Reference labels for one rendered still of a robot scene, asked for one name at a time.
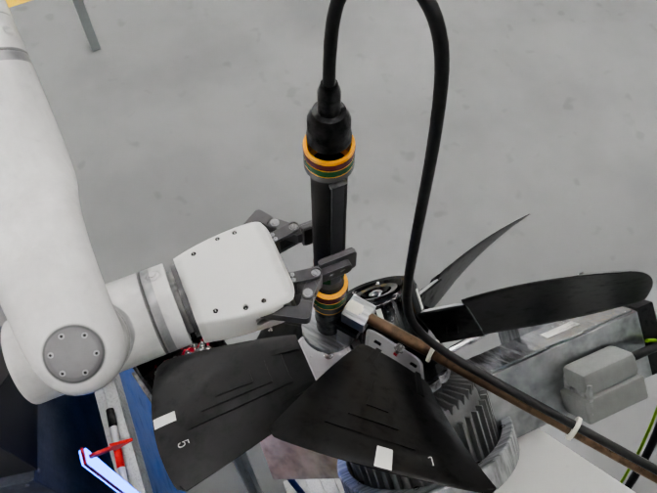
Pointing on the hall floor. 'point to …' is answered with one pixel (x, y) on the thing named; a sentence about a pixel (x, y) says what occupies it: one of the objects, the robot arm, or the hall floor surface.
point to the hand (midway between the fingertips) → (328, 246)
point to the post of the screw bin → (246, 473)
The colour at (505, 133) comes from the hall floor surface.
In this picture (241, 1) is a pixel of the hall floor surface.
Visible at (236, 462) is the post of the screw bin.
